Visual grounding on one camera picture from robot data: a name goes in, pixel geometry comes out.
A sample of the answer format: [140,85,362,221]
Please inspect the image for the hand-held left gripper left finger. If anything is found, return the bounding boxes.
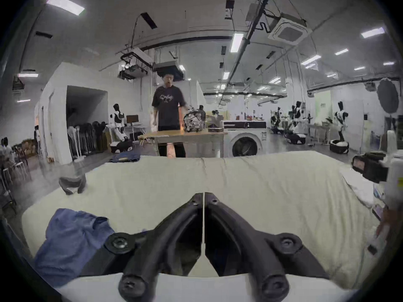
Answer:
[80,193,205,299]

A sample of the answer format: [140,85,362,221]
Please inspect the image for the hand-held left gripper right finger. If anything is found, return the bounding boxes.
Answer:
[205,193,329,299]

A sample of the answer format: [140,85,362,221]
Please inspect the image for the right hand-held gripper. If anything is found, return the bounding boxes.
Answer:
[352,130,403,207]

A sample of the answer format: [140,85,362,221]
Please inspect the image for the person's right hand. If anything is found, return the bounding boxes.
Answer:
[376,206,400,242]

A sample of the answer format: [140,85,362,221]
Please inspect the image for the white cloth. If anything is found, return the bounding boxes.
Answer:
[341,168,383,209]

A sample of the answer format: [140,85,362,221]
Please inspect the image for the black white humanoid robot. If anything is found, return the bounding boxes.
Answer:
[329,101,350,154]
[286,101,308,144]
[270,107,284,135]
[108,104,133,153]

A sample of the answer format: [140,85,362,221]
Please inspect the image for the blue shirt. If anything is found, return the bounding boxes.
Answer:
[34,208,116,287]

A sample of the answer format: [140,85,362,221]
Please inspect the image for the black round studio light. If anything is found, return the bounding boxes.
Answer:
[377,78,400,114]

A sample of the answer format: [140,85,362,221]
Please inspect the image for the dark blue folded garment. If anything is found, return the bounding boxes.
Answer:
[110,152,141,163]

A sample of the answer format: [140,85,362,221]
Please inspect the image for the dark grey bunched cloth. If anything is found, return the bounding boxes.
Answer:
[59,175,87,196]

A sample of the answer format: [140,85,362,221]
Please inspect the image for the white washing machine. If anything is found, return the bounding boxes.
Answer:
[223,121,268,158]

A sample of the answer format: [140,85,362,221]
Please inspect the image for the wooden table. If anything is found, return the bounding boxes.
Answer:
[138,105,228,157]

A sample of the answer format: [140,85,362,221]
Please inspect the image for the desk with monitor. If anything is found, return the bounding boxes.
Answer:
[125,115,148,135]

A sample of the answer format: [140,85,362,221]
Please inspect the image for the group of people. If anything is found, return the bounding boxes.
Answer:
[0,137,16,169]

